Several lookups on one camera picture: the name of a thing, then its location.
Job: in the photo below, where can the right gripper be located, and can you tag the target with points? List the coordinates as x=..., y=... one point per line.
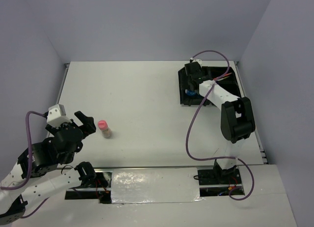
x=188, y=77

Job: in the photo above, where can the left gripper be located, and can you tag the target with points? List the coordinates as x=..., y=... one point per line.
x=89, y=125

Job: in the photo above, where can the pink-capped small bottle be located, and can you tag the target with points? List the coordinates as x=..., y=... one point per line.
x=104, y=128

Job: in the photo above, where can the blue slime jar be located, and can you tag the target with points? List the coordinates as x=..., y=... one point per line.
x=190, y=93

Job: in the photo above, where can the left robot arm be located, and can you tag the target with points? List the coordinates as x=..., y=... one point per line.
x=20, y=189

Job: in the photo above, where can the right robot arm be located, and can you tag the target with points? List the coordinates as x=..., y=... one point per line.
x=236, y=115

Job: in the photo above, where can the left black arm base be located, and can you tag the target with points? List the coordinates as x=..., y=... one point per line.
x=94, y=185

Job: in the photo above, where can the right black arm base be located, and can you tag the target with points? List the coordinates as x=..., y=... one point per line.
x=218, y=182

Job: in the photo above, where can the black four-compartment tray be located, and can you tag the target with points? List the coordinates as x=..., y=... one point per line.
x=230, y=84

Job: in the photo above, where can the silver foil-covered panel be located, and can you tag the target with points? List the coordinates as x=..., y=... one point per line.
x=164, y=185

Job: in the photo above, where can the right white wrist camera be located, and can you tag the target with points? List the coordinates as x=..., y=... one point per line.
x=199, y=61

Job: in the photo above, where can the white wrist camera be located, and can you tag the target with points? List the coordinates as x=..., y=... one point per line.
x=199, y=61
x=57, y=116

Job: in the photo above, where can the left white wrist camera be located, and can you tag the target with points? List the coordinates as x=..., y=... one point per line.
x=57, y=116

